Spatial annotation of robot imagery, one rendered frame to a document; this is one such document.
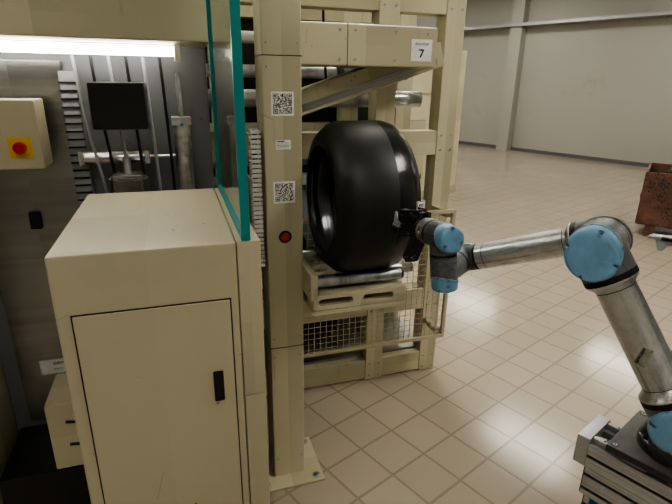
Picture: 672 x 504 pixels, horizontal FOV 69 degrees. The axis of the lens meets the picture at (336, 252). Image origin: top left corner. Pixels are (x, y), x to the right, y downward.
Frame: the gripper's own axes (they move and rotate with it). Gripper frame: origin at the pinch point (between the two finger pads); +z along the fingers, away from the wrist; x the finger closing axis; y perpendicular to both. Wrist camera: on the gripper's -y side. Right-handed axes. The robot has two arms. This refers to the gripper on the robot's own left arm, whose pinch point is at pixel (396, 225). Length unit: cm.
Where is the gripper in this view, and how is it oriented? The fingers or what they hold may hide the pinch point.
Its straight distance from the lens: 163.4
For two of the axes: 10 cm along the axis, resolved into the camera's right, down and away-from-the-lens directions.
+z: -3.1, -2.2, 9.3
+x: -9.5, 0.8, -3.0
